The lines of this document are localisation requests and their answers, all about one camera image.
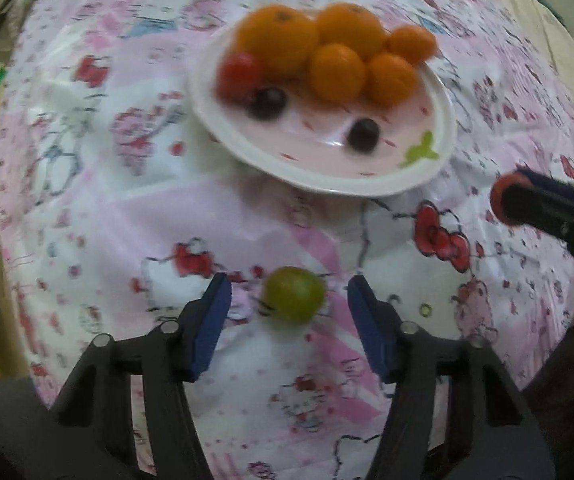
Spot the large orange mandarin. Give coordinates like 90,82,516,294
236,4,320,80
315,2,387,58

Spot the pink cartoon printed tablecloth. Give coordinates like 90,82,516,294
0,0,574,480

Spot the small orange mandarin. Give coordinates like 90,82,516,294
386,25,438,65

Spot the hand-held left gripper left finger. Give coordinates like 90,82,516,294
52,274,232,480

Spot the dark grey cloth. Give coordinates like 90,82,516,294
0,377,68,480

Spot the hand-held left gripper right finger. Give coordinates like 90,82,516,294
349,274,553,480

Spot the red tomato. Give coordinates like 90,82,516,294
218,51,266,103
490,172,523,226

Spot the green grape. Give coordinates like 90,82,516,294
262,266,327,325

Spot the dark purple grape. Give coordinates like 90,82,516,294
346,117,380,153
249,86,289,122

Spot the pink white plate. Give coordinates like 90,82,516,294
187,10,457,197

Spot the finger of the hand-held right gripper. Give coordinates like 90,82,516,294
516,167,574,211
502,185,574,242

